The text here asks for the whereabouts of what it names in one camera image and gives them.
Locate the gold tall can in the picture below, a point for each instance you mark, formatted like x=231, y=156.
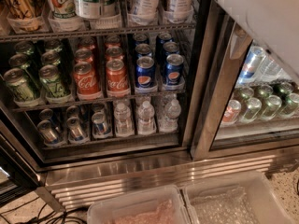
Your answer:
x=26, y=10

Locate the front left Red Bull can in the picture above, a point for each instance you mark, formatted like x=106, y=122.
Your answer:
x=50, y=135

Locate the left white tea can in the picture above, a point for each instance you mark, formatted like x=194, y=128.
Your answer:
x=144, y=7

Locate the clear plastic bin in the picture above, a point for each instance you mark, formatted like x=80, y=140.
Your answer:
x=163, y=205
x=241, y=198

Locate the steel fridge door frame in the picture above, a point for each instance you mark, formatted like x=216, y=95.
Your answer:
x=221, y=46

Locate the coca-cola can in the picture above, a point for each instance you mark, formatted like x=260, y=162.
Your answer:
x=117, y=79
x=86, y=79

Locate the front right Coca-Cola can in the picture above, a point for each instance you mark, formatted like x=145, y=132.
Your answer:
x=117, y=79

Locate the front left Pepsi can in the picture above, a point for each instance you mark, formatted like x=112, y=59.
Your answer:
x=144, y=72

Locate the right water bottle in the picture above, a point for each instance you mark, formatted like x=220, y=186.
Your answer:
x=169, y=121

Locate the front left green can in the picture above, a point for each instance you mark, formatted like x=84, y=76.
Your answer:
x=22, y=87

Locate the front middle Red Bull can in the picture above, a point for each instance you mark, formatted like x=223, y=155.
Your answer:
x=76, y=129

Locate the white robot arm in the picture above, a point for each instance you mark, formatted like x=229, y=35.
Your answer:
x=274, y=24

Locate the pepsi can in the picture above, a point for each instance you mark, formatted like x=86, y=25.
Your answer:
x=144, y=72
x=173, y=69

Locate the water bottle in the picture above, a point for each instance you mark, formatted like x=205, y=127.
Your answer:
x=123, y=119
x=145, y=117
x=169, y=121

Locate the white green 7up can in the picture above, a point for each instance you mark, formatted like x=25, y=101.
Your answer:
x=89, y=9

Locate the left white 7up can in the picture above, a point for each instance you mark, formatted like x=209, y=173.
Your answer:
x=62, y=9

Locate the left clear plastic bin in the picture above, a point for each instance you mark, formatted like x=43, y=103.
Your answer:
x=163, y=205

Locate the front right green can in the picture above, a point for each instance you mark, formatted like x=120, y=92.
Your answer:
x=52, y=81

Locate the front right Pepsi can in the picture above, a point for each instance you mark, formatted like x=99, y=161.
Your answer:
x=173, y=69

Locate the right clear plastic bin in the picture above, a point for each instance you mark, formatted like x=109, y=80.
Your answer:
x=241, y=198

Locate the left water bottle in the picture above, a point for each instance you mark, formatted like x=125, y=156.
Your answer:
x=123, y=119

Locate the middle water bottle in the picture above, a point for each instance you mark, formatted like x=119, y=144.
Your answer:
x=145, y=117

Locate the front left Coca-Cola can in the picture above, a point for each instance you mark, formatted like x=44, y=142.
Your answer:
x=86, y=79

